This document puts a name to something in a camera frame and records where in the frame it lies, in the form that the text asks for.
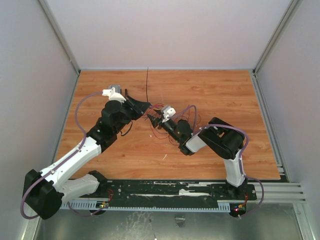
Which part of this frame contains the grey slotted cable duct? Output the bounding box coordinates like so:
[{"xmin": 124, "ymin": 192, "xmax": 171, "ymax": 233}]
[{"xmin": 68, "ymin": 195, "xmax": 231, "ymax": 213}]

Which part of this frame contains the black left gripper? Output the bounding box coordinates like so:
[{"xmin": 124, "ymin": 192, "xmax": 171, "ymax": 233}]
[{"xmin": 114, "ymin": 94, "xmax": 151, "ymax": 133}]

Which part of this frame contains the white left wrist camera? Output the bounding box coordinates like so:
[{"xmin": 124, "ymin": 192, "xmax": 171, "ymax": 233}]
[{"xmin": 102, "ymin": 84, "xmax": 126, "ymax": 104}]

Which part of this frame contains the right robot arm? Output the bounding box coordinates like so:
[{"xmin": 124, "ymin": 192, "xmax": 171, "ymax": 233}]
[{"xmin": 147, "ymin": 114, "xmax": 248, "ymax": 199}]

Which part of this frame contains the purple wire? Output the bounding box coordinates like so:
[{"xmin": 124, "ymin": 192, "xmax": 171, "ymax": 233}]
[{"xmin": 149, "ymin": 103, "xmax": 201, "ymax": 143}]

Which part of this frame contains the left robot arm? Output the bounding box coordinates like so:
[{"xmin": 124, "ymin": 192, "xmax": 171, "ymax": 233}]
[{"xmin": 19, "ymin": 86, "xmax": 151, "ymax": 220}]

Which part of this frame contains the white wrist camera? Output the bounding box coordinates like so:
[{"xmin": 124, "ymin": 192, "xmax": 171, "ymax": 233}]
[
  {"xmin": 102, "ymin": 84, "xmax": 126, "ymax": 104},
  {"xmin": 160, "ymin": 105, "xmax": 176, "ymax": 123}
]

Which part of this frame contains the black zip tie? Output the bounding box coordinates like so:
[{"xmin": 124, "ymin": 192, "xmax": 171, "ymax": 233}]
[{"xmin": 145, "ymin": 66, "xmax": 149, "ymax": 102}]

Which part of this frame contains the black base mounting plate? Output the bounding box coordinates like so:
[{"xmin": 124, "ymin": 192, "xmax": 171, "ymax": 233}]
[{"xmin": 81, "ymin": 180, "xmax": 257, "ymax": 203}]

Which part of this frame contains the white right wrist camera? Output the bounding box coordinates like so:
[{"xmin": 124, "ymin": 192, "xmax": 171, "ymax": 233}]
[{"xmin": 160, "ymin": 105, "xmax": 176, "ymax": 123}]

